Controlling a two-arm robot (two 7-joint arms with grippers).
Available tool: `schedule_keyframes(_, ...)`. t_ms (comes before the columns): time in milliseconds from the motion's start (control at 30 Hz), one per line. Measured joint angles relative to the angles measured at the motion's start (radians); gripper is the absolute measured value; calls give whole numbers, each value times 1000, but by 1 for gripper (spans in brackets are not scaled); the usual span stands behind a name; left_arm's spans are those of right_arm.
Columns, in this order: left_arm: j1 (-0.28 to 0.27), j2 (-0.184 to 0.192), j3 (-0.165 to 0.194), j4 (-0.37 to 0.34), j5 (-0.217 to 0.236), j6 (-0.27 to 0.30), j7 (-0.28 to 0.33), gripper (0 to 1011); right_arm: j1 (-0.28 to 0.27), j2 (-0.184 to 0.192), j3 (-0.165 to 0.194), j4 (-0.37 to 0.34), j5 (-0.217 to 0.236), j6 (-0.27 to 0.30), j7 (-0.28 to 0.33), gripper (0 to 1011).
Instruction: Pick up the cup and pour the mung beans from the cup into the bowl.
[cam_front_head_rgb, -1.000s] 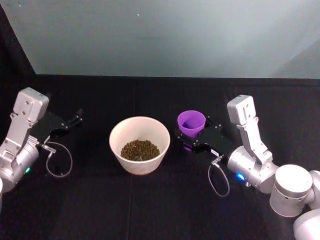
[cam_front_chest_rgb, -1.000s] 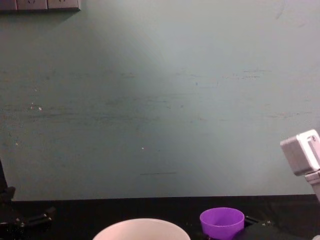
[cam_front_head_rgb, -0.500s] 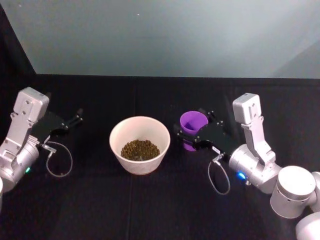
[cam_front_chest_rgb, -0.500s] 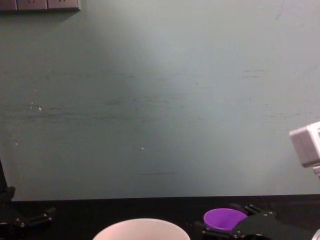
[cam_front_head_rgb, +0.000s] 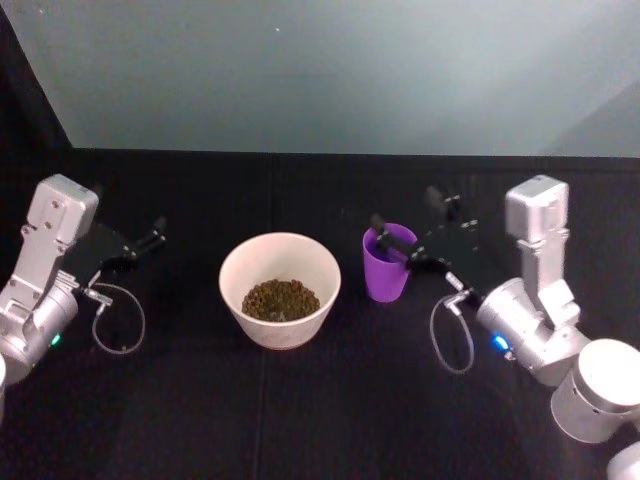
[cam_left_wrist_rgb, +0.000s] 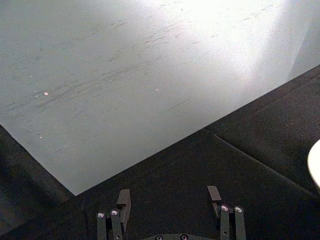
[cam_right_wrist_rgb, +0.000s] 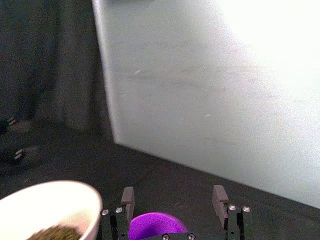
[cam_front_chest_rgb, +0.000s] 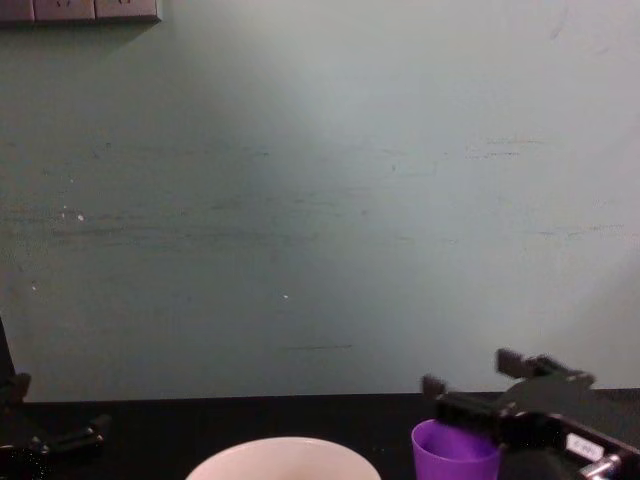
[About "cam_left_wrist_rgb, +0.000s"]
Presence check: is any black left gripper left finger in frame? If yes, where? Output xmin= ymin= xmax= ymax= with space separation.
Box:
xmin=96 ymin=188 xmax=132 ymax=240

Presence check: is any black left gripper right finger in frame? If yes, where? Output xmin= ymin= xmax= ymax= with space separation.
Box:
xmin=206 ymin=185 xmax=247 ymax=240

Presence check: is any black table cloth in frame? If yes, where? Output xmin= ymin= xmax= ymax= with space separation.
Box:
xmin=0 ymin=65 xmax=320 ymax=240

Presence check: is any roll of white tape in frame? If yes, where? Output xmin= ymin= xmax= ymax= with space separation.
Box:
xmin=307 ymin=139 xmax=320 ymax=191

